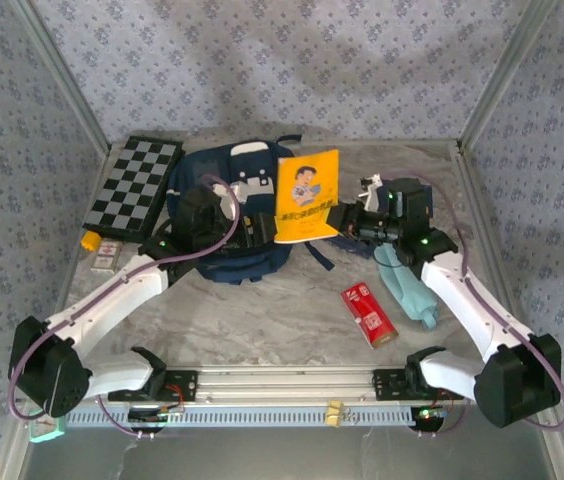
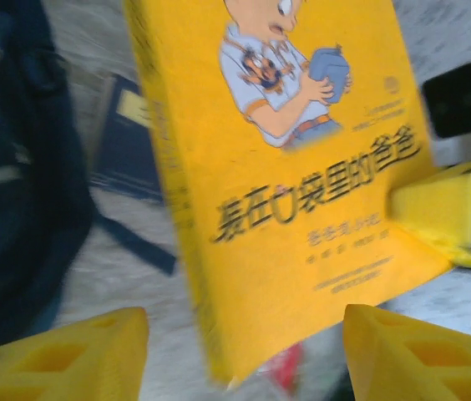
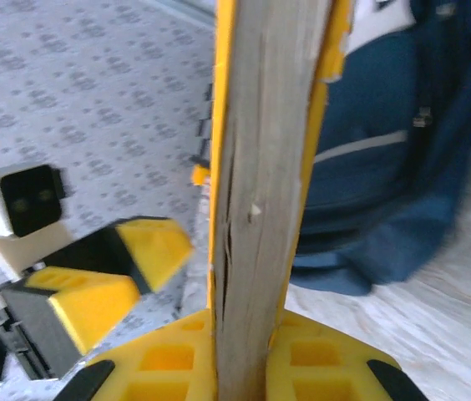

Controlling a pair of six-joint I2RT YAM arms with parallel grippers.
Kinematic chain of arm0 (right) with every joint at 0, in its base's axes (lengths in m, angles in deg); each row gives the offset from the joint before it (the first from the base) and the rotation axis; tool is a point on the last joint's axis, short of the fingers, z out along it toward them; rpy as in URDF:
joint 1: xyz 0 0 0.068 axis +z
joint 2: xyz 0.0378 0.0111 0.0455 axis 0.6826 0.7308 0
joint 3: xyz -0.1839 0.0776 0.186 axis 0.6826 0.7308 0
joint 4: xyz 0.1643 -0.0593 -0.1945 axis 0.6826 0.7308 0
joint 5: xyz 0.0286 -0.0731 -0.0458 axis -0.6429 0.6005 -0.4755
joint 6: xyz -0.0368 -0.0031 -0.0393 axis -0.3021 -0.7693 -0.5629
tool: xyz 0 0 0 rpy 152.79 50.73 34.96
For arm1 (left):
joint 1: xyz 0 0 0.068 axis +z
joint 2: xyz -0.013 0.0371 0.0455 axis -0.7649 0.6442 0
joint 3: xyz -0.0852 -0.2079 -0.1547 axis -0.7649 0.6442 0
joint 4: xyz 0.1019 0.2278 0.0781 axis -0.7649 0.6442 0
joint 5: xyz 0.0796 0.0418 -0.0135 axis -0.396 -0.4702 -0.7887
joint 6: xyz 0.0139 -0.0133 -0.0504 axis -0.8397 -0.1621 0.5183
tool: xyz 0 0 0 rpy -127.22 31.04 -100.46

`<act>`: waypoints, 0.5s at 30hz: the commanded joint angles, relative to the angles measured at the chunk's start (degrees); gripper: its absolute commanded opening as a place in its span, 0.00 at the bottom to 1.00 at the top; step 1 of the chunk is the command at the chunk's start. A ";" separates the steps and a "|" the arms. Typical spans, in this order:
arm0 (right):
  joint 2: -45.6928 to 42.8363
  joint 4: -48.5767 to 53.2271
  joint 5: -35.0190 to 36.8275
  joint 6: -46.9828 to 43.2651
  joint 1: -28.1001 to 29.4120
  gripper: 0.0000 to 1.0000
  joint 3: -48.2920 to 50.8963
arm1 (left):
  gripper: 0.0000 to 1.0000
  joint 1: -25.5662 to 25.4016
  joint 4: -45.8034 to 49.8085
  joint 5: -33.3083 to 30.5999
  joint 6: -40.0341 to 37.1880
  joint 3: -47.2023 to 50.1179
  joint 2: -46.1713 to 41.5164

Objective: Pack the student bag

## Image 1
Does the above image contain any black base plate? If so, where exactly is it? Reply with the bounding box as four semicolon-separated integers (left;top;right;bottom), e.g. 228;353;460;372
372;368;465;401
107;369;199;402

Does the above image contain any yellow cartoon cover book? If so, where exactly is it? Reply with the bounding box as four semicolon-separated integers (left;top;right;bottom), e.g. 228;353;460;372
273;148;341;245

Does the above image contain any yellow binder clip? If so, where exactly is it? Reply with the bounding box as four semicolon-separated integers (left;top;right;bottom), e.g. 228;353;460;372
326;398;346;429

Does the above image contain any mint green alarm clock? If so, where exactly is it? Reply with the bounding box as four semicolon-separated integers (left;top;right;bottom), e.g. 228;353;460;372
28;417;67;444

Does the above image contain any red rectangular box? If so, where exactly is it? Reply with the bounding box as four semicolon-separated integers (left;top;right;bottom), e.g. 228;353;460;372
340;282;399;350

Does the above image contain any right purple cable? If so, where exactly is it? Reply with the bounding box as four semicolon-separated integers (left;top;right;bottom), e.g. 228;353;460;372
379;169;564;440

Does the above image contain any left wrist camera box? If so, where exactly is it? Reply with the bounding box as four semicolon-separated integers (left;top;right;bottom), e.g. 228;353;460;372
211;180;248;204

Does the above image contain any left aluminium frame post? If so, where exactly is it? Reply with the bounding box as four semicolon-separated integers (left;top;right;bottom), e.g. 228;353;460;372
11;0;113;154

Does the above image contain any black grey chessboard box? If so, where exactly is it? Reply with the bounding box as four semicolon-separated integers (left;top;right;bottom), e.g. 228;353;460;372
81;135;187;240

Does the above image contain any aluminium frame post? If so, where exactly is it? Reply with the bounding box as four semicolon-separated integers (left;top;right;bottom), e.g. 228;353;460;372
456;0;561;154
11;0;113;154

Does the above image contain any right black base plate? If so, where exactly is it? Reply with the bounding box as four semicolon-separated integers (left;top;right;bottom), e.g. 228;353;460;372
372;368;465;401

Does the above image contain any small circuit board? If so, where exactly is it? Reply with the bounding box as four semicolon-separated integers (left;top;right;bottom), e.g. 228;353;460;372
413;405;449;432
128;405;187;432

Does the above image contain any navy blue backpack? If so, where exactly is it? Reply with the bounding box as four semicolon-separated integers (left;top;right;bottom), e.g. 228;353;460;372
154;135;336;286

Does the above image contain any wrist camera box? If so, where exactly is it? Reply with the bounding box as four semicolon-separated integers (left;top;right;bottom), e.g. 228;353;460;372
358;173;384;212
211;180;248;204

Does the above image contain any right aluminium side rail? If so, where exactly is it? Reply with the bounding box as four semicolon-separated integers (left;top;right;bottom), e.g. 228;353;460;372
454;144;548;366

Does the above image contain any purple cable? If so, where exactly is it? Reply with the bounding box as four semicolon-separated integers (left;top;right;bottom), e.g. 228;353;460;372
8;173;241;440
379;169;564;440

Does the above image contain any left small circuit board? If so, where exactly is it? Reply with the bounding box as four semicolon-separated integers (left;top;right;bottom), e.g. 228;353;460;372
128;405;187;432

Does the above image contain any grey slotted cable duct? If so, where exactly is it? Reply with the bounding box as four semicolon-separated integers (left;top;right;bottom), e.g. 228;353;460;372
64;405;421;429

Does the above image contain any teal cloth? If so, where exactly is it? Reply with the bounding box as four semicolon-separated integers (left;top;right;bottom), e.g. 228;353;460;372
371;242;439;330

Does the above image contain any right aluminium frame post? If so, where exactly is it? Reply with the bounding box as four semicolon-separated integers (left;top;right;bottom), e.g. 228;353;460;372
456;0;561;154

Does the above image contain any right small circuit board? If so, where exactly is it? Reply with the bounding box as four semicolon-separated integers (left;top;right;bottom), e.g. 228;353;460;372
413;405;449;432

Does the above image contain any red white card box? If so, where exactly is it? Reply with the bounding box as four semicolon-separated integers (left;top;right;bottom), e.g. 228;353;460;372
90;239;123;274

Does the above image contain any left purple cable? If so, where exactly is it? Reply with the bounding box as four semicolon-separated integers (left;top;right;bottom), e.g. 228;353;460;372
8;173;241;440

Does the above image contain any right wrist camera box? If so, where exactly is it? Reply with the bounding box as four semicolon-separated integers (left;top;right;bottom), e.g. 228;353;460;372
358;173;384;212

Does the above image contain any aluminium front rail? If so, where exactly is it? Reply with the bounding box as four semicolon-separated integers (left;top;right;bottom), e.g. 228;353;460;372
16;364;561;406

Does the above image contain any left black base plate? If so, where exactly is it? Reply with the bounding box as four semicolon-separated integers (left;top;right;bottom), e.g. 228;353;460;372
107;369;199;402

